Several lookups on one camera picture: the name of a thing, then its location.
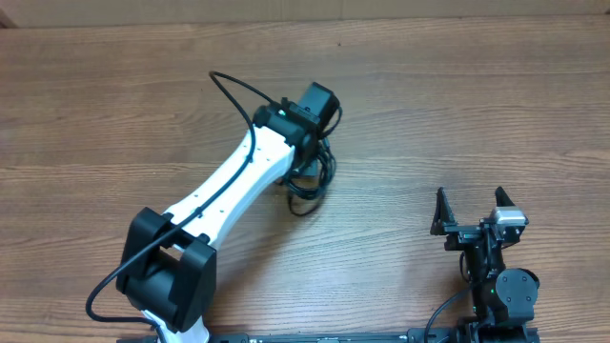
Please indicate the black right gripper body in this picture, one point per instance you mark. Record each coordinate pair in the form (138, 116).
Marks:
(461, 236)

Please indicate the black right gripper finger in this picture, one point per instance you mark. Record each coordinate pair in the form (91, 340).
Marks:
(444, 216)
(502, 198)

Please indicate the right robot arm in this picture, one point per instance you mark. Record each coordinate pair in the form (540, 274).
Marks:
(503, 299)

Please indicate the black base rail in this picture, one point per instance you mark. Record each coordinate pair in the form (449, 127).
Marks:
(442, 335)

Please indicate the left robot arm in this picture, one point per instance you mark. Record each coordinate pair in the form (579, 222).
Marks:
(170, 258)

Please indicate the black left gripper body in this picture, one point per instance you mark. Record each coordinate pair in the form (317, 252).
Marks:
(311, 168)

